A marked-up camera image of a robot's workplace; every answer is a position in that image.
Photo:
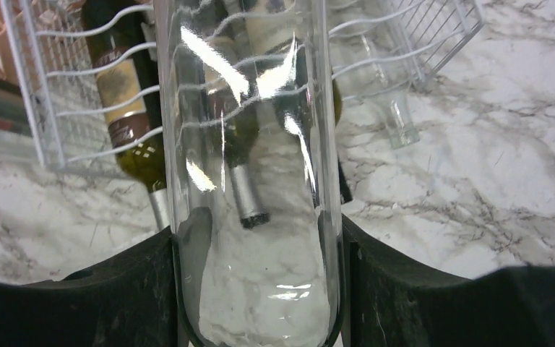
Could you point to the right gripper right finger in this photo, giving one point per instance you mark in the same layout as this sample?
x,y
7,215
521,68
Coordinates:
x,y
395,300

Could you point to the clear glass bottle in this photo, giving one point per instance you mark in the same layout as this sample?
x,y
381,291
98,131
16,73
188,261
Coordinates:
x,y
372,62
277,284

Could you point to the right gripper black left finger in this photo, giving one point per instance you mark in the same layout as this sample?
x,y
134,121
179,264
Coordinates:
x,y
127,300

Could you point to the green wine bottle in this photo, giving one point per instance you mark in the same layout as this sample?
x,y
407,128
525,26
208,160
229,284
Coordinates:
x,y
238,129
128,116
293,71

